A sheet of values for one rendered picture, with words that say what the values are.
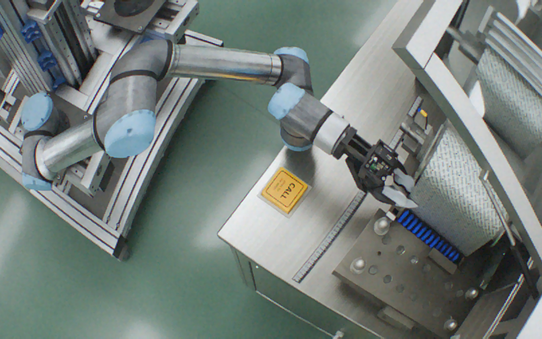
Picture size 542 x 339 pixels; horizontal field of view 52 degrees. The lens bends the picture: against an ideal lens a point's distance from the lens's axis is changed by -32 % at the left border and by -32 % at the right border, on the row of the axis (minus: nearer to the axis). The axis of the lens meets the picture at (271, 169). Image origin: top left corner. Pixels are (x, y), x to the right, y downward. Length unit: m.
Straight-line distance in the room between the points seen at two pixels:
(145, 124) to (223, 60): 0.25
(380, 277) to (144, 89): 0.62
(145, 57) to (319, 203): 0.54
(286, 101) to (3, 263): 1.74
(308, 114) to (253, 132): 1.20
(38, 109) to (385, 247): 0.92
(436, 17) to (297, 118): 0.83
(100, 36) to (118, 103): 0.75
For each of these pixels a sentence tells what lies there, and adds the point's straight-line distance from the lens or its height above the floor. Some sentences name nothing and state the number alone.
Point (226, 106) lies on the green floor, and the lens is 2.71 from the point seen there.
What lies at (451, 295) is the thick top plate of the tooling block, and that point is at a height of 1.03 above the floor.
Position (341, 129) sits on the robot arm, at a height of 1.15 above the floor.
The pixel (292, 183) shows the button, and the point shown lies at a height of 0.92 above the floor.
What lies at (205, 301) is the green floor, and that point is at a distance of 2.56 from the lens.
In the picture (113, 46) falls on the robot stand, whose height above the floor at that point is 0.73.
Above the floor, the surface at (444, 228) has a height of 1.09.
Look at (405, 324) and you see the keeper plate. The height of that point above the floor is 1.02.
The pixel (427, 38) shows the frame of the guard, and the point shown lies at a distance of 0.69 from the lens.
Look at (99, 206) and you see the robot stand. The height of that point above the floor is 0.21.
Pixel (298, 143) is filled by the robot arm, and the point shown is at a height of 1.02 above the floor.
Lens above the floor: 2.54
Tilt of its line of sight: 74 degrees down
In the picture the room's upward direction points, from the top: straight up
